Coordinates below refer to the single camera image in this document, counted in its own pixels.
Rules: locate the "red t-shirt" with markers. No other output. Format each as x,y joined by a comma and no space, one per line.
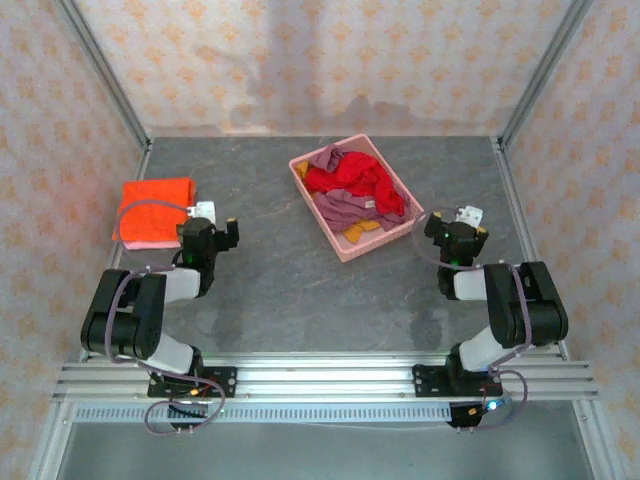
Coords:
360,175

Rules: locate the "pink perforated plastic basket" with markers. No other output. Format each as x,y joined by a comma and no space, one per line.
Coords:
345,252

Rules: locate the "right black-white robot arm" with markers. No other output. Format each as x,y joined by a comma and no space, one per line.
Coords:
525,310

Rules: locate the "left black-white robot arm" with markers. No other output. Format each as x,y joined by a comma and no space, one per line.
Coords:
125,325

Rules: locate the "folded pink t-shirt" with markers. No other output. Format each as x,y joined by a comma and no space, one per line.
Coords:
150,245

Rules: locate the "mustard yellow t-shirt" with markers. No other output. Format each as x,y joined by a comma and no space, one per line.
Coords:
357,231

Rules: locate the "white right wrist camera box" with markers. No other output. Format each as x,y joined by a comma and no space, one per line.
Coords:
472,216

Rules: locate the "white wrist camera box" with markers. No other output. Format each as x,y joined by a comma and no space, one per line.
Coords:
472,216
205,210

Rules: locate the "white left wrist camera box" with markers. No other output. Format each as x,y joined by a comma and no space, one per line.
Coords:
205,210

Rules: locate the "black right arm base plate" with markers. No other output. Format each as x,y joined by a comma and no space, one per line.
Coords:
427,382

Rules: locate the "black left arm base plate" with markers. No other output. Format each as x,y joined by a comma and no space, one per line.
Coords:
225,382

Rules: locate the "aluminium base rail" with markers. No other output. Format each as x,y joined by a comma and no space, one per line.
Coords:
325,380

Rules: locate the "aluminium frame post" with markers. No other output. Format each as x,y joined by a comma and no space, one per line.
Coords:
545,70
105,75

